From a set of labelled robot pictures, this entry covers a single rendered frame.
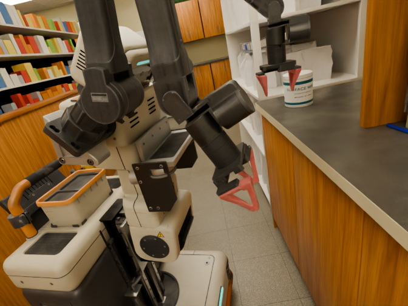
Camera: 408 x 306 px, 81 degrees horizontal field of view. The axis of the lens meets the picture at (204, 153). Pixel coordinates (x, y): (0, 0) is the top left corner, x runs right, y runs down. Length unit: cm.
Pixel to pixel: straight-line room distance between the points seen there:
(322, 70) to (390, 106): 94
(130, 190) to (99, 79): 44
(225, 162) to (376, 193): 33
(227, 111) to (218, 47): 555
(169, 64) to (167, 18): 7
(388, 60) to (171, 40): 68
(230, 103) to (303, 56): 144
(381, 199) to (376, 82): 42
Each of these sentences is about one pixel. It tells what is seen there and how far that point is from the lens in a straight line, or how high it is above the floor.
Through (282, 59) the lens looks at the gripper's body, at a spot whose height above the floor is 120.
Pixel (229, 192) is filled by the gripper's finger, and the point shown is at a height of 105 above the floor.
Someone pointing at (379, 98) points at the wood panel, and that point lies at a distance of 94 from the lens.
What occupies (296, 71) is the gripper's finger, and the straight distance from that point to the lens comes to 85.
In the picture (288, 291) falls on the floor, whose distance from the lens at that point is 157.
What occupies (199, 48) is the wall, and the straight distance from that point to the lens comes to 592.
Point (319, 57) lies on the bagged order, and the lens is 185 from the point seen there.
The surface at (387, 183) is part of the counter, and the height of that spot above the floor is 94.
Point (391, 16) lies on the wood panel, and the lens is 91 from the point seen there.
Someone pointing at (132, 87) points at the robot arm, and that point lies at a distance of 50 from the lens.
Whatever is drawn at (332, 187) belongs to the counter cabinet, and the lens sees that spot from 81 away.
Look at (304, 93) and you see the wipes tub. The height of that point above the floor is 100.
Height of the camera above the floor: 129
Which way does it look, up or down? 24 degrees down
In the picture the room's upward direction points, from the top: 13 degrees counter-clockwise
